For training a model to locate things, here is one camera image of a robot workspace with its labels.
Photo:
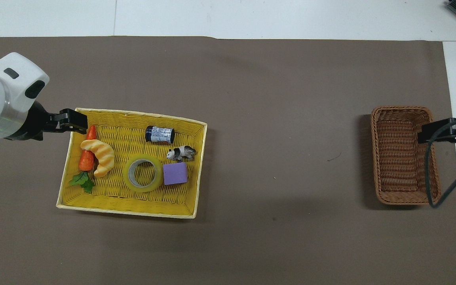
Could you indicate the orange toy carrot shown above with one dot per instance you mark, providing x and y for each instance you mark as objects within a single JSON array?
[{"x": 86, "y": 160}]

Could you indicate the purple foam block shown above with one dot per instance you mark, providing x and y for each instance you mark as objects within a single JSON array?
[{"x": 175, "y": 174}]

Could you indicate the clear tape roll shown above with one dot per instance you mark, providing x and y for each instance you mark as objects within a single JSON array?
[{"x": 126, "y": 174}]

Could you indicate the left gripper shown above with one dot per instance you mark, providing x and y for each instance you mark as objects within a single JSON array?
[{"x": 32, "y": 124}]

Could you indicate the brown wicker basket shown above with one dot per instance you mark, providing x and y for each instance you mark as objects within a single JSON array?
[{"x": 398, "y": 174}]

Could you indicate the panda figurine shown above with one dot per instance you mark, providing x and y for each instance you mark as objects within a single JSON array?
[{"x": 180, "y": 152}]

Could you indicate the dark blue small can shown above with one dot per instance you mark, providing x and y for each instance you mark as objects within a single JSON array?
[{"x": 160, "y": 134}]

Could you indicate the yellow woven basket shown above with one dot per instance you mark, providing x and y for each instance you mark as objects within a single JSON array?
[{"x": 113, "y": 200}]

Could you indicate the toy croissant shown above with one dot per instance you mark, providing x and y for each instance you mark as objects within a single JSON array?
[{"x": 103, "y": 156}]

